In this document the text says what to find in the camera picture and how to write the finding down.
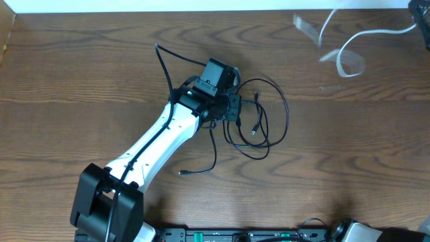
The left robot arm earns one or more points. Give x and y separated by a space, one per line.
108 203

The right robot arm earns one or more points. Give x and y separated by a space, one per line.
352 231

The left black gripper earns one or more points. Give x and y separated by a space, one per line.
236 113

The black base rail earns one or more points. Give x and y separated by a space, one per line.
187 235

